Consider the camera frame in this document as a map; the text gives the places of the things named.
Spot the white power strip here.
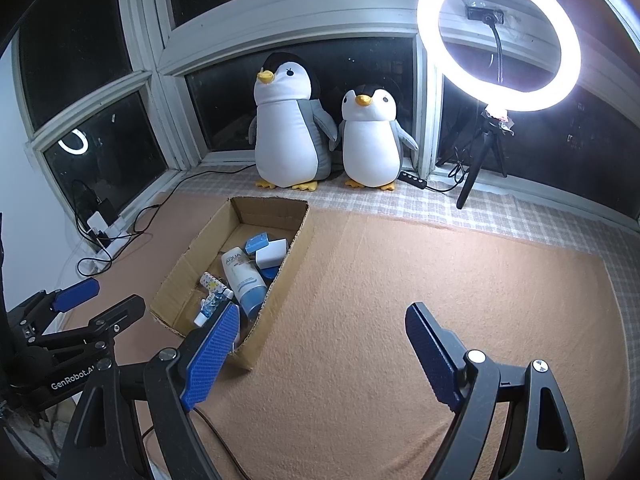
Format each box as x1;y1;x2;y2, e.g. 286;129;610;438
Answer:
75;220;133;277

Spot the black inline cable controller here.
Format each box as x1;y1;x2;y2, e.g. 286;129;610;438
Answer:
398;171;431;191

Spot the light blue plastic block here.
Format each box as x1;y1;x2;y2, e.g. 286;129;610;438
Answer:
244;232;271;255

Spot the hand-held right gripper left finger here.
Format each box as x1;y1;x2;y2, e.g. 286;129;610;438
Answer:
57;300;241;480

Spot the black tripod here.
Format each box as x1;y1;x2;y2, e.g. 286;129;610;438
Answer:
436;105;516;211

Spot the white window frame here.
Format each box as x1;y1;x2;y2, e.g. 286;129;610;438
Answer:
15;0;640;221

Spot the large penguin plush toy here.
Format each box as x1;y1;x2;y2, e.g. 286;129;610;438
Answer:
247;51;340;192

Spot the plaid cloth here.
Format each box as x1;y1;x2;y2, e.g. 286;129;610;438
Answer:
170;167;640;341

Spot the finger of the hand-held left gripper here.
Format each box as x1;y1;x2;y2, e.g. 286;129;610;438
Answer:
10;277;101;333
30;294;151;361

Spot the black power adapter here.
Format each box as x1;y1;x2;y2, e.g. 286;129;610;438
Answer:
92;199;121;231

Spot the black power cable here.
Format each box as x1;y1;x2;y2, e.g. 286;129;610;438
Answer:
75;230;151;278
112;170;256;236

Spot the dark gripper cable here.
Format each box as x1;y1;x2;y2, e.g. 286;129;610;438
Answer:
190;406;253;480

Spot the blue hand sanitizer bottle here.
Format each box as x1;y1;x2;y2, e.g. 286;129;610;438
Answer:
194;295;228;328

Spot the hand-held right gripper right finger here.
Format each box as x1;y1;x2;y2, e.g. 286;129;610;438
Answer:
404;301;586;480

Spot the white charger plug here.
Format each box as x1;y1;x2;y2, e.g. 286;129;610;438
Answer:
255;238;290;268

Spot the white ring light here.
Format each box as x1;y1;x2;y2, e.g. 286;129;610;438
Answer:
416;0;583;113

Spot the cardboard box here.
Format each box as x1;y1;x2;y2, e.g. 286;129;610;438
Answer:
149;196;316;372

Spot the black gooseneck phone holder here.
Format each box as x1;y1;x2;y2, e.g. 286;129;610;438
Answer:
462;0;506;91

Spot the white blue sunscreen tube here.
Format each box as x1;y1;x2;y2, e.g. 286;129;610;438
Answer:
221;247;268;320

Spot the black ring light cable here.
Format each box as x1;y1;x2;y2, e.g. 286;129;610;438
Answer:
427;145;473;195

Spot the small penguin plush toy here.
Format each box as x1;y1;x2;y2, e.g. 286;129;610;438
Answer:
337;86;420;192

